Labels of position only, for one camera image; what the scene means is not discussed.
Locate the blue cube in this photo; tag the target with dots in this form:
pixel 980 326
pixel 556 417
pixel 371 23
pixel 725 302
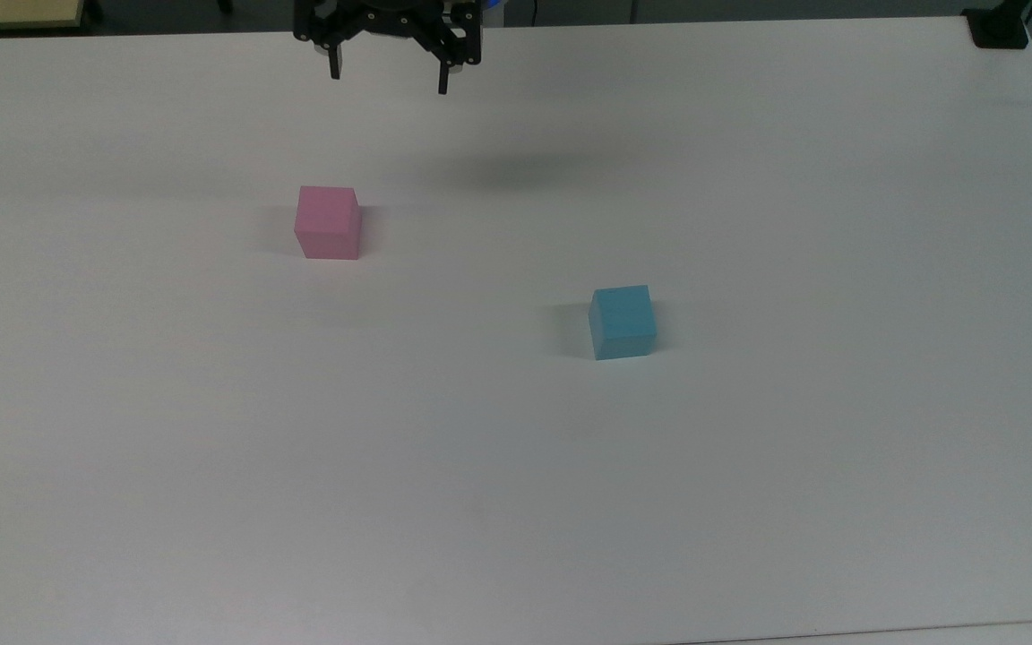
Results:
pixel 623 322

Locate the pink cube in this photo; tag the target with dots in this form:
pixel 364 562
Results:
pixel 328 224

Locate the white table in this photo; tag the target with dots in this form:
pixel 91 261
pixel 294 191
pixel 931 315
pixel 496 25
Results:
pixel 928 635

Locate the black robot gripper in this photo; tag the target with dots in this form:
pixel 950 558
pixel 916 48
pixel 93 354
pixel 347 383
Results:
pixel 391 16

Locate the black pole with clamp base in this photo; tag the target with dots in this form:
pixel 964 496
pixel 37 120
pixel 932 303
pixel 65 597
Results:
pixel 998 29

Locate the yellow wooden desk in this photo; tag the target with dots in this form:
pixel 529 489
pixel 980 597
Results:
pixel 5 12

